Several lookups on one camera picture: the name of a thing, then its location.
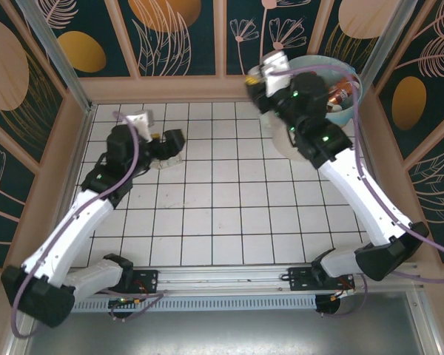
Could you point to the aluminium mounting rail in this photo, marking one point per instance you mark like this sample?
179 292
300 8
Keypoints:
222 277

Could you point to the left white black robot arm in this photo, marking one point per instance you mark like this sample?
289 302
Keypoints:
74 225

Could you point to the beige waste bin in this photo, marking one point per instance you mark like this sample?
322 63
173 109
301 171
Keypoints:
283 142

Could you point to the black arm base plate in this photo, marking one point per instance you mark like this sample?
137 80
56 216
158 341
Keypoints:
299 281
148 281

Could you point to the small circuit board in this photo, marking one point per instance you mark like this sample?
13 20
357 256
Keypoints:
123 300

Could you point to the aluminium corner post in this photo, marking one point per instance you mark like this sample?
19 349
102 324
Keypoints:
55 51
390 37

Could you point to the grey metal sheet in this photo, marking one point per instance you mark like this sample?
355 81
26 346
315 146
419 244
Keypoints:
222 333

